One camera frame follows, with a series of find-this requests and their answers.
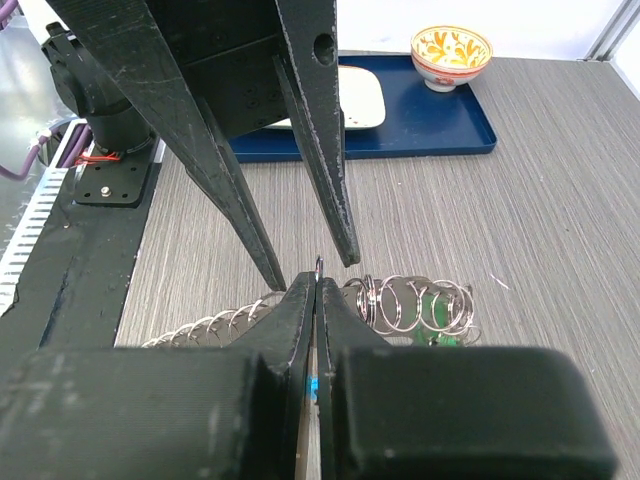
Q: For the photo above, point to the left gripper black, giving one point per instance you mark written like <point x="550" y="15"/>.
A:
<point x="165" y="56"/>

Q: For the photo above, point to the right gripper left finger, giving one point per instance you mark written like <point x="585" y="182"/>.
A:
<point x="164" y="413"/>

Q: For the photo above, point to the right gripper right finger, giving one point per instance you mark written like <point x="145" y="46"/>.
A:
<point x="417" y="412"/>

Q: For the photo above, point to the key with green tag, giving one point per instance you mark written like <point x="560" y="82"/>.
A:
<point x="447" y="317"/>

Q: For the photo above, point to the large keyring with small rings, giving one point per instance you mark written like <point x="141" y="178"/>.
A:
<point x="389" y="306"/>

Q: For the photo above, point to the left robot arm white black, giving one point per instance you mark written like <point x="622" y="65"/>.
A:
<point x="88" y="91"/>

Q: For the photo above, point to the pale green rectangular plate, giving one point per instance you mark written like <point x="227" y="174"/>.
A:
<point x="361" y="98"/>

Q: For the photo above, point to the dark blue tray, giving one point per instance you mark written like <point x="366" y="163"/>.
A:
<point x="419" y="121"/>

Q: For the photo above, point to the orange patterned bowl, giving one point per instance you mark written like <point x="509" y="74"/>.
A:
<point x="447" y="57"/>

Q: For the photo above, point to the slotted cable duct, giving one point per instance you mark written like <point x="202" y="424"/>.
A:
<point x="32" y="222"/>

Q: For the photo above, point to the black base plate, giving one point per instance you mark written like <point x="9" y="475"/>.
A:
<point x="72" y="290"/>

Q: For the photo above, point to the right aluminium corner post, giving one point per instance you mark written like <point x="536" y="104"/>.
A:
<point x="616" y="31"/>

